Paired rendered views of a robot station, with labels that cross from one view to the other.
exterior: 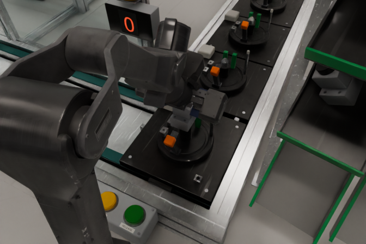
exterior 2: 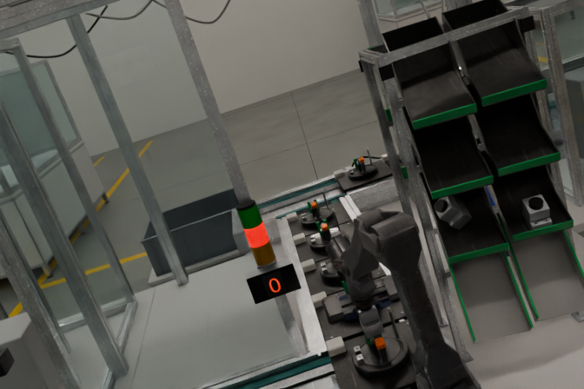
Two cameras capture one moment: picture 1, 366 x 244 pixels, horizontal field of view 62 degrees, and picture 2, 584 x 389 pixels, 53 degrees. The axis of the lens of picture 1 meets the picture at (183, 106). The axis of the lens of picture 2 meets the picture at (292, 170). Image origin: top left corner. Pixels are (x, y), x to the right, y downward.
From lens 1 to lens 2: 0.90 m
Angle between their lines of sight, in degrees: 39
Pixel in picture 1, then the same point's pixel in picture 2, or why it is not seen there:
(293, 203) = (498, 319)
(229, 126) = (402, 326)
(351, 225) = (540, 304)
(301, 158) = (474, 286)
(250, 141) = not seen: hidden behind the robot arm
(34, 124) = (401, 223)
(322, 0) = (414, 175)
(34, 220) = not seen: outside the picture
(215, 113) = not seen: hidden behind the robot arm
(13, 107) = (388, 224)
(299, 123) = (454, 249)
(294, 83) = (430, 234)
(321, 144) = (476, 249)
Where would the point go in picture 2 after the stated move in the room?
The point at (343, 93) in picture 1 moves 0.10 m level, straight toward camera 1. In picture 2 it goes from (461, 213) to (473, 231)
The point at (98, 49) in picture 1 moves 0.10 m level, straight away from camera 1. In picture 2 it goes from (377, 214) to (332, 214)
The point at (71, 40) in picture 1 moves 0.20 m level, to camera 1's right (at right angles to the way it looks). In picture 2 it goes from (363, 218) to (439, 172)
